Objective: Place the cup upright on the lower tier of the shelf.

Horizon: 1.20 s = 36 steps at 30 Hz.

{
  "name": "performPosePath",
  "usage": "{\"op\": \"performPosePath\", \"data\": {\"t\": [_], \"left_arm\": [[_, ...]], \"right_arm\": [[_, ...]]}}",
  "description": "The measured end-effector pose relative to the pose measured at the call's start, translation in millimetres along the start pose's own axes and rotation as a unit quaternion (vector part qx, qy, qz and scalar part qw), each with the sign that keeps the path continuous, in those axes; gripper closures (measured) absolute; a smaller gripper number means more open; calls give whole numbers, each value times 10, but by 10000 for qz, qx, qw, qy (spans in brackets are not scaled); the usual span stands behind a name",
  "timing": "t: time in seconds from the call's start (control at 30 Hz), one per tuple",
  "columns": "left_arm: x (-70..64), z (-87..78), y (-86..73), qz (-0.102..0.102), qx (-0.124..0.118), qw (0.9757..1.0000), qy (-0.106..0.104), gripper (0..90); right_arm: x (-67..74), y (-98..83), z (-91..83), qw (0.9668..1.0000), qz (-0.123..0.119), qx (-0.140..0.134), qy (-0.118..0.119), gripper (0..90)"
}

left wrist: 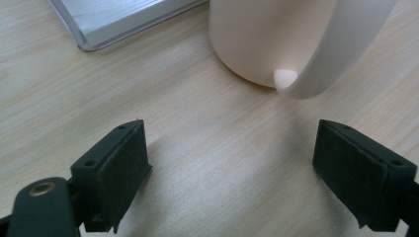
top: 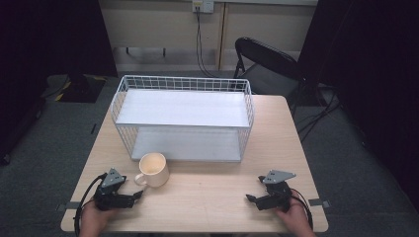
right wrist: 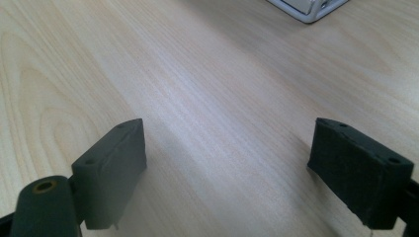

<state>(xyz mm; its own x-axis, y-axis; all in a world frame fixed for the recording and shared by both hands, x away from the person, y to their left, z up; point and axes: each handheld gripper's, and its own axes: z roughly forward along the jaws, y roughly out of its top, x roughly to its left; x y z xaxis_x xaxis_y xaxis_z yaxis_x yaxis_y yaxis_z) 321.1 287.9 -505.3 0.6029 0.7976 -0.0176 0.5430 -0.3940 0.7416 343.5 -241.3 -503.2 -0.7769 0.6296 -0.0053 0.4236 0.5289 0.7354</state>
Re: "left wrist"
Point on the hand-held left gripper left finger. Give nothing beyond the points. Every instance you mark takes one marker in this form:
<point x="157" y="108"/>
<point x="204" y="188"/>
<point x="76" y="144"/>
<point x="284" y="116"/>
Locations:
<point x="112" y="174"/>

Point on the cream ceramic mug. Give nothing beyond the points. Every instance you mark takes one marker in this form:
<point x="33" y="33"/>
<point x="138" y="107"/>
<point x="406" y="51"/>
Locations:
<point x="263" y="39"/>

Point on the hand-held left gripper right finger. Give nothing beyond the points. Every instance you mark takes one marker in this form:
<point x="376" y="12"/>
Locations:
<point x="359" y="174"/>

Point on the silver metal tray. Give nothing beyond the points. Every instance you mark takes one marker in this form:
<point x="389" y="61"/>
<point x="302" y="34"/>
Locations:
<point x="118" y="18"/>

